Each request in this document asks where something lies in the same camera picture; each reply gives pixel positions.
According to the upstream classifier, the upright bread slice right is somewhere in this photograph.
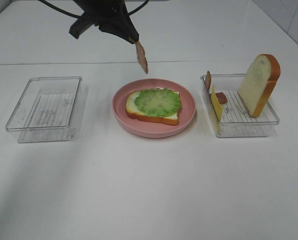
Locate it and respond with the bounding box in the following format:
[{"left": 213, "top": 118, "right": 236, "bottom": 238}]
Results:
[{"left": 238, "top": 54, "right": 280, "bottom": 118}]

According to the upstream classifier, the bread slice from tray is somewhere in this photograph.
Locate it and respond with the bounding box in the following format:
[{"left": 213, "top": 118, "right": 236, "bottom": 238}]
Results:
[{"left": 125, "top": 90, "right": 181, "bottom": 126}]

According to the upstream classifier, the clear plastic tray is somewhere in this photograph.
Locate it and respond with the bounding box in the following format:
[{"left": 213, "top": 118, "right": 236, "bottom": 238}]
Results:
[
  {"left": 5, "top": 76, "right": 85, "bottom": 143},
  {"left": 200, "top": 73, "right": 279, "bottom": 138}
]

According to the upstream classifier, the green lettuce leaf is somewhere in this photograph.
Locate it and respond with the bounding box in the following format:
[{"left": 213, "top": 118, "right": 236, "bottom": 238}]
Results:
[{"left": 134, "top": 88, "right": 182, "bottom": 118}]

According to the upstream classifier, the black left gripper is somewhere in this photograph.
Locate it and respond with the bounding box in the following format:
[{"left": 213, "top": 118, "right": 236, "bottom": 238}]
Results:
[{"left": 69, "top": 0, "right": 139, "bottom": 44}]

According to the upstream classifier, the upright bacon strip right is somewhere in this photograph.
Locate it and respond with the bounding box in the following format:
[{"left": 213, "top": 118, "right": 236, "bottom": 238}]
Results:
[{"left": 205, "top": 71, "right": 212, "bottom": 91}]

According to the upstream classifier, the pink round plate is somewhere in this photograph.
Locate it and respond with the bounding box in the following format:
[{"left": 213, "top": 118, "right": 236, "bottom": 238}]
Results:
[{"left": 112, "top": 78, "right": 196, "bottom": 138}]

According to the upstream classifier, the right clear plastic tray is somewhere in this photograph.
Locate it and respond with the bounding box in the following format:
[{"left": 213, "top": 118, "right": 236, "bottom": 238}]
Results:
[{"left": 200, "top": 73, "right": 279, "bottom": 138}]

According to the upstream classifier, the long bacon strip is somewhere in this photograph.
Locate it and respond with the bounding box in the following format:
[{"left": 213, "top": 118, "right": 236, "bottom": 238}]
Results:
[{"left": 135, "top": 41, "right": 148, "bottom": 74}]

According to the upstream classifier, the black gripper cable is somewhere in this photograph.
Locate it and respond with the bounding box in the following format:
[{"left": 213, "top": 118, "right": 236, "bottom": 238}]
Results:
[{"left": 37, "top": 0, "right": 149, "bottom": 20}]

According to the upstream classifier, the yellow cheese slice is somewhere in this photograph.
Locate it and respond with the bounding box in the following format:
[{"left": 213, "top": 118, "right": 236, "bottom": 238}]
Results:
[{"left": 211, "top": 85, "right": 223, "bottom": 134}]

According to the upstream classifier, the left clear plastic tray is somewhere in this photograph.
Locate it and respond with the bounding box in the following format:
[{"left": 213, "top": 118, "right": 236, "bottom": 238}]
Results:
[{"left": 5, "top": 76, "right": 85, "bottom": 143}]

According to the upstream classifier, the small bacon piece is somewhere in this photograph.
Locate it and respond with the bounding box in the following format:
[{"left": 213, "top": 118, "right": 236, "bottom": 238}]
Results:
[{"left": 215, "top": 92, "right": 227, "bottom": 105}]

